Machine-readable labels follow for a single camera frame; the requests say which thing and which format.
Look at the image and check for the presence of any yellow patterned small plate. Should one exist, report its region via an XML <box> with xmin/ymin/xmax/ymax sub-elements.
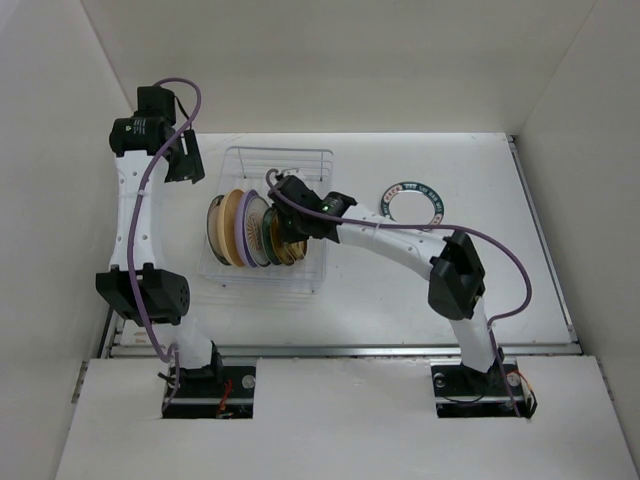
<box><xmin>281</xmin><ymin>240</ymin><xmax>308</xmax><ymax>266</ymax></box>

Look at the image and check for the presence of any white plate dark lettered rim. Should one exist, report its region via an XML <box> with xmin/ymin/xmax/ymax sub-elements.
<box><xmin>379</xmin><ymin>181</ymin><xmax>445</xmax><ymax>225</ymax></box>

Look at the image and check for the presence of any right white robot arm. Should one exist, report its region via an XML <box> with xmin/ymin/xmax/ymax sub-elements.
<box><xmin>266</xmin><ymin>169</ymin><xmax>500</xmax><ymax>394</ymax></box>

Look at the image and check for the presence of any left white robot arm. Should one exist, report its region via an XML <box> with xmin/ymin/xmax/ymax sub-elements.
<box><xmin>95</xmin><ymin>78</ymin><xmax>224</xmax><ymax>401</ymax></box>

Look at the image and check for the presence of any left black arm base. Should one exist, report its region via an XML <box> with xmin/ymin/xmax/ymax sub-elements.
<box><xmin>158</xmin><ymin>352</ymin><xmax>257</xmax><ymax>420</ymax></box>

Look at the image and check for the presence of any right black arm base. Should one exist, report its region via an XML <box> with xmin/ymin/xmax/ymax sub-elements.
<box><xmin>431</xmin><ymin>363</ymin><xmax>538</xmax><ymax>419</ymax></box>

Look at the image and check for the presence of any dark green rimmed plate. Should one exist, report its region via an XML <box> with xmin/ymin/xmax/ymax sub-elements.
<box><xmin>261</xmin><ymin>207</ymin><xmax>281</xmax><ymax>265</ymax></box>

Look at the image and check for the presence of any purple rimmed patterned plate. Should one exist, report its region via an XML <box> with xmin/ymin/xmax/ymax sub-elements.
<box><xmin>234</xmin><ymin>189</ymin><xmax>271</xmax><ymax>268</ymax></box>

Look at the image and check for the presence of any beige orange plate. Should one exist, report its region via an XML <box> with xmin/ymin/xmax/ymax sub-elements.
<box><xmin>217</xmin><ymin>189</ymin><xmax>245</xmax><ymax>267</ymax></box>

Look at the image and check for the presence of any white wire dish rack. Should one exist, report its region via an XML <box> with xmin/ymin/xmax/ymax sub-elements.
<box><xmin>199</xmin><ymin>145</ymin><xmax>333</xmax><ymax>292</ymax></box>

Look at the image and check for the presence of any aluminium table front rail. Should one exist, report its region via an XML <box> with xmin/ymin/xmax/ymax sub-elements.
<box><xmin>107</xmin><ymin>342</ymin><xmax>584</xmax><ymax>359</ymax></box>

